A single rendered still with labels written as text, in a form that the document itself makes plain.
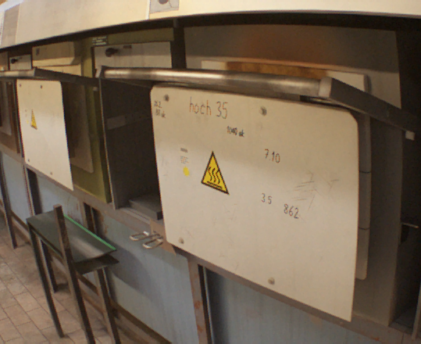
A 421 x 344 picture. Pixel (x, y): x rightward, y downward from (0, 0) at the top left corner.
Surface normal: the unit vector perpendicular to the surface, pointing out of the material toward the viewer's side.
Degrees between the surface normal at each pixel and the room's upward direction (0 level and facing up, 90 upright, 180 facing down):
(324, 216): 90
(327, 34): 90
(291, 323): 90
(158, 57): 90
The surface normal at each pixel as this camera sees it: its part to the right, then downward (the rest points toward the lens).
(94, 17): -0.78, 0.07
